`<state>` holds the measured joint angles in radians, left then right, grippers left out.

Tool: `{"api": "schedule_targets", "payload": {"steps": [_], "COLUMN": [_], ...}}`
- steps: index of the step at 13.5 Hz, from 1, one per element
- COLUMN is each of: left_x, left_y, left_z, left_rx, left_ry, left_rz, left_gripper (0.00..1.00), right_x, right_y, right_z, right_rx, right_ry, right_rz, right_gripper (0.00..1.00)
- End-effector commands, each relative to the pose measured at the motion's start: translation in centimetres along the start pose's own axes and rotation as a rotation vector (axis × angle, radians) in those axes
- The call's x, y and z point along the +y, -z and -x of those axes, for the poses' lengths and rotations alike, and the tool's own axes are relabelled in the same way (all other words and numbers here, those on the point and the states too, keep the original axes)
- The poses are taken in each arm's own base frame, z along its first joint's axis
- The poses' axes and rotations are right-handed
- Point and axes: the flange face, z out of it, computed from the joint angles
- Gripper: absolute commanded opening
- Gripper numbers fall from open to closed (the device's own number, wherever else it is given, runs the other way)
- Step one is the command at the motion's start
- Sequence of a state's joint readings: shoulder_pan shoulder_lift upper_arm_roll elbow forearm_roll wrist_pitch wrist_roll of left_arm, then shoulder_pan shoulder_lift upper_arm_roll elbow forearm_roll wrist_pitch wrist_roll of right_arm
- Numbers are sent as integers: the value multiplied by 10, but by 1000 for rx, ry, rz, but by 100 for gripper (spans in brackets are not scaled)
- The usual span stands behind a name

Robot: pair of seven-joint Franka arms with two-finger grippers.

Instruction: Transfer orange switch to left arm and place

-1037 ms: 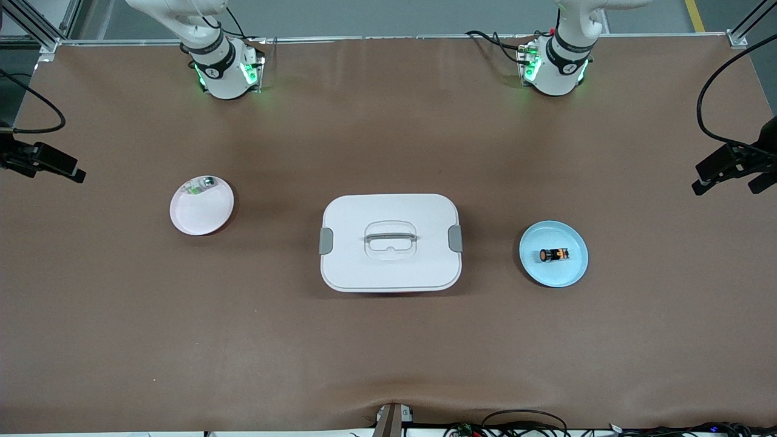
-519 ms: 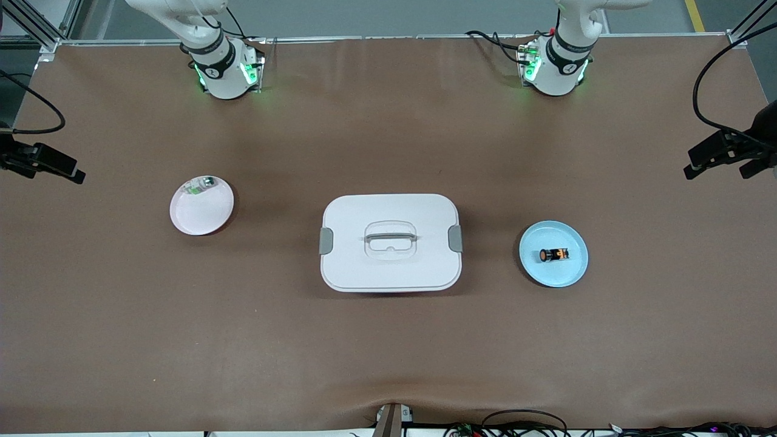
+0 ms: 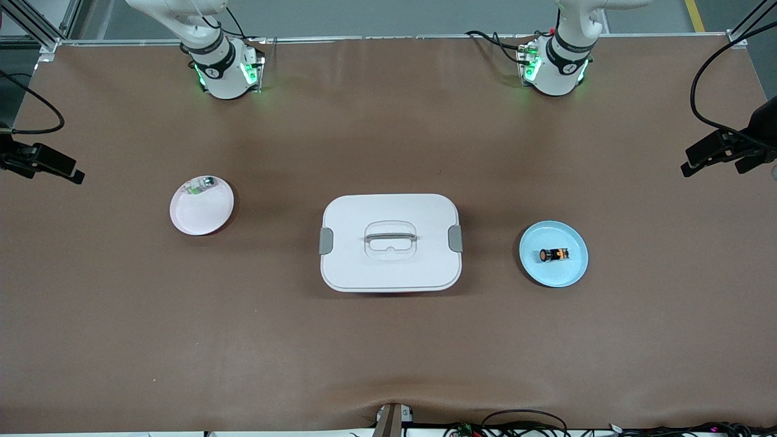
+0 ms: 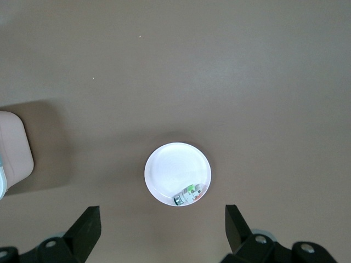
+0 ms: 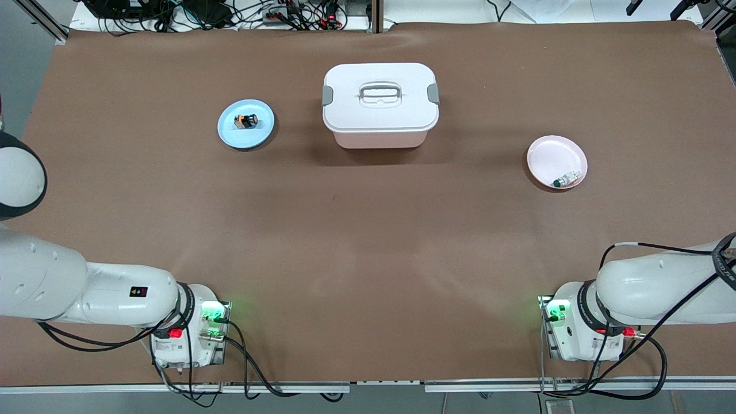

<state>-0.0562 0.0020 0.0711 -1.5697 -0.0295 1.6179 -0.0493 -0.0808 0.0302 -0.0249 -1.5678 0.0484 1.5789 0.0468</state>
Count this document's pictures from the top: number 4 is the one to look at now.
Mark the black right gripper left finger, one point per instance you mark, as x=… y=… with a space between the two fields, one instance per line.
x=85 y=235

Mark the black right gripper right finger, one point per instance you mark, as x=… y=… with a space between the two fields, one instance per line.
x=241 y=241

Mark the white lidded storage box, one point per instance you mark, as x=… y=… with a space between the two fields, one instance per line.
x=13 y=150

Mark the pink round plate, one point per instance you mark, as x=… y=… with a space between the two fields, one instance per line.
x=175 y=170

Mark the brown table cover mat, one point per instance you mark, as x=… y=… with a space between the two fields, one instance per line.
x=219 y=82

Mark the green and white push switch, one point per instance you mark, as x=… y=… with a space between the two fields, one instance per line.
x=189 y=193

